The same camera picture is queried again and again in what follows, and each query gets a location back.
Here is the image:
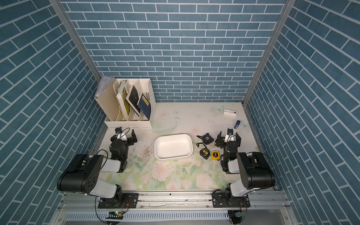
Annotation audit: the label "black yellow tape measure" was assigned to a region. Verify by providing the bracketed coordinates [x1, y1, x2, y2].
[200, 148, 211, 160]

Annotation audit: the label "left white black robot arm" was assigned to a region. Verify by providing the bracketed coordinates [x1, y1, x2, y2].
[57, 127, 137, 203]

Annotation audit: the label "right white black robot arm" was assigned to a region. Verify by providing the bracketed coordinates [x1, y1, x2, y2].
[215, 128, 277, 199]

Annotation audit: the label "white rectangular remote box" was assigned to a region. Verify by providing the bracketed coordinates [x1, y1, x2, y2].
[223, 109, 237, 117]

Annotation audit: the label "white oval storage box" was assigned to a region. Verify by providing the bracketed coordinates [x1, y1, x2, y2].
[154, 134, 193, 160]

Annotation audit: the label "small blue bottle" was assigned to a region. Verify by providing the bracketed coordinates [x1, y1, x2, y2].
[234, 120, 241, 129]

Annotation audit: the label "cream file organizer rack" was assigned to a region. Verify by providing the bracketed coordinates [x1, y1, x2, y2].
[95, 76, 156, 128]

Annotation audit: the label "floral table mat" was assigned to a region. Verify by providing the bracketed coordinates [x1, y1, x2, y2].
[81, 102, 272, 191]

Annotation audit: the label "dark blue booklet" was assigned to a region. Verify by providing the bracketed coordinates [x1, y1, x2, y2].
[137, 94, 152, 120]

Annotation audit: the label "white book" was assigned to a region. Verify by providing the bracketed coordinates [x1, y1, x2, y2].
[115, 80, 130, 121]

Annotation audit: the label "black cover book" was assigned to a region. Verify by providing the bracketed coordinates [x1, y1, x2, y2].
[126, 85, 141, 115]

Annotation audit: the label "papers in folder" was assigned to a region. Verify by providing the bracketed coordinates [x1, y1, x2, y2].
[95, 76, 113, 98]

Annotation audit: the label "green circuit board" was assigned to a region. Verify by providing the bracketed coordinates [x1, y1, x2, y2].
[106, 211, 124, 220]

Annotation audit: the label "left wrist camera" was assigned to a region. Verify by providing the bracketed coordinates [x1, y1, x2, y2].
[115, 127, 125, 140]

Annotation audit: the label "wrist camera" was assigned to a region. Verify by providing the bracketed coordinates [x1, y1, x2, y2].
[115, 127, 125, 140]
[225, 128, 235, 143]

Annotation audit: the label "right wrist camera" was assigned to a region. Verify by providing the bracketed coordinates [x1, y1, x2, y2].
[225, 128, 235, 143]

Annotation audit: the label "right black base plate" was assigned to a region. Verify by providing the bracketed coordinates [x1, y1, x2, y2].
[212, 191, 250, 209]

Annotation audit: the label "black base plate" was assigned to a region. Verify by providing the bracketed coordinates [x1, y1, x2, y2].
[212, 191, 250, 209]
[98, 193, 139, 209]

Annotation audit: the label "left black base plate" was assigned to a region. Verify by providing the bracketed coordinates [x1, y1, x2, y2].
[98, 193, 139, 209]

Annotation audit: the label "aluminium rail frame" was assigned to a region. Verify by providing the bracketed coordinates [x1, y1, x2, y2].
[51, 189, 297, 225]

